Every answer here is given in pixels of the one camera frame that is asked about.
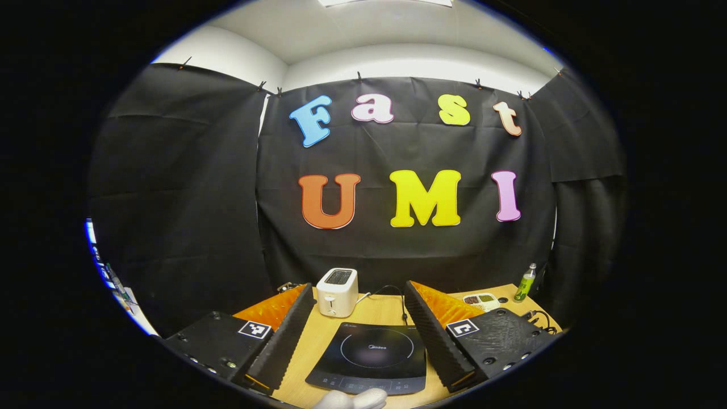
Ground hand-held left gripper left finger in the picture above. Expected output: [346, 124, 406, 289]
[164, 283, 316, 395]

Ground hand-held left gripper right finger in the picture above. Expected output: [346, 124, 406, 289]
[404, 279, 558, 394]

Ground black induction cooktop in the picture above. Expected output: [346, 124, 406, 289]
[305, 322, 428, 396]

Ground divided plate of beans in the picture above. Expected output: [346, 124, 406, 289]
[462, 293, 502, 312]

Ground white toaster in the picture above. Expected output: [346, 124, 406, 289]
[316, 268, 360, 318]

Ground green drink bottle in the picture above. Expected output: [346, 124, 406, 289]
[513, 262, 538, 303]

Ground black backdrop cloth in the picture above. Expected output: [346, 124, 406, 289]
[88, 62, 628, 337]

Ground large ceiling light panel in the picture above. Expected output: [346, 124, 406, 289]
[318, 0, 454, 8]

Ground black cooktop power cable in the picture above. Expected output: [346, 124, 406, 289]
[369, 284, 410, 326]

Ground thin black cable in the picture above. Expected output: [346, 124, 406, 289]
[523, 309, 561, 336]

